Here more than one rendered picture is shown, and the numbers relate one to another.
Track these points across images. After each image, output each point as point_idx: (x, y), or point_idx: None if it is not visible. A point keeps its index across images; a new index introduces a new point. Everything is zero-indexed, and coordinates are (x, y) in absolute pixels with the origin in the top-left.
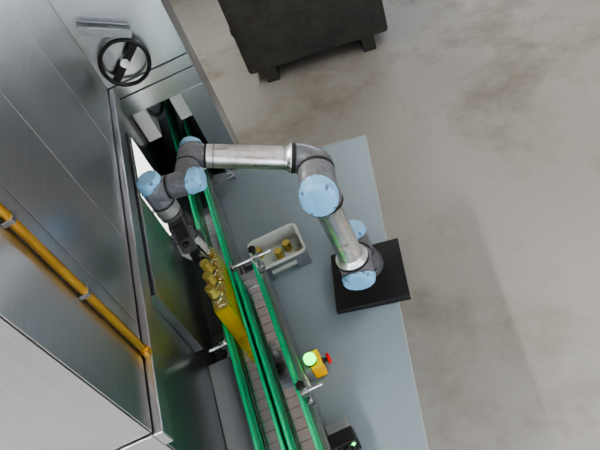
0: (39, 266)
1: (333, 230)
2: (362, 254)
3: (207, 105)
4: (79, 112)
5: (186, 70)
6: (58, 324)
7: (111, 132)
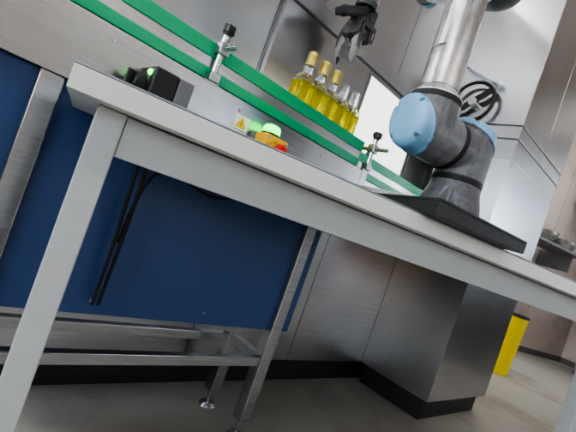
0: None
1: (446, 12)
2: (447, 87)
3: (495, 183)
4: (405, 12)
5: (507, 140)
6: None
7: (411, 83)
